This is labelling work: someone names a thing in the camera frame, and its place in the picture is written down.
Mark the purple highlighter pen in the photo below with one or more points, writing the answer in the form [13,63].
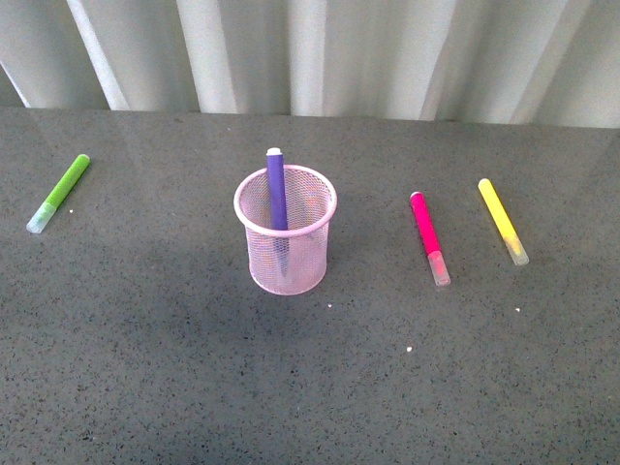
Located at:
[278,207]

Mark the pink highlighter pen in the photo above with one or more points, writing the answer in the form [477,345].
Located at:
[429,240]

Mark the pink mesh pen cup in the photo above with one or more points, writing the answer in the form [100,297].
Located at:
[289,262]

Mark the yellow highlighter pen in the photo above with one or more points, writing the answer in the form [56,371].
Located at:
[503,222]

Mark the green highlighter pen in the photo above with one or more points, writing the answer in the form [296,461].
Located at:
[58,194]

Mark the white pleated curtain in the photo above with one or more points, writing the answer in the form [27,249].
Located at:
[515,62]

